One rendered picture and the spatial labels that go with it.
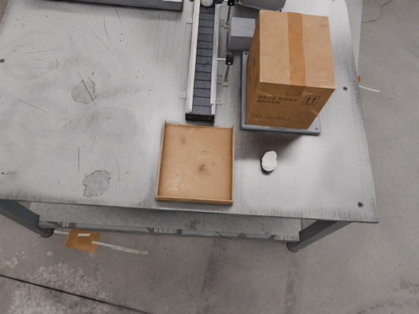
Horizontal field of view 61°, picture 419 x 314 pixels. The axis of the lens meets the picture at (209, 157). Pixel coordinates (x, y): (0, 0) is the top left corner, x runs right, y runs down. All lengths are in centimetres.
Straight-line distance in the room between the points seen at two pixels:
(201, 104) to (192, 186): 31
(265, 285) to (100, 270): 90
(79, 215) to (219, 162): 89
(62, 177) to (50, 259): 89
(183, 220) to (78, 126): 75
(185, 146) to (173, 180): 14
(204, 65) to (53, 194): 73
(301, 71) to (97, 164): 76
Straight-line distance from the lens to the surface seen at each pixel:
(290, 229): 191
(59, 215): 194
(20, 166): 139
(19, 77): 158
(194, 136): 132
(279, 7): 174
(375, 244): 232
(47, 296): 212
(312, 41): 127
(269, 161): 128
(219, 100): 140
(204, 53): 147
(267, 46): 121
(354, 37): 178
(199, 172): 126
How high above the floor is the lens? 200
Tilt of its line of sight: 66 degrees down
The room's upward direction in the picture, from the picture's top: 10 degrees clockwise
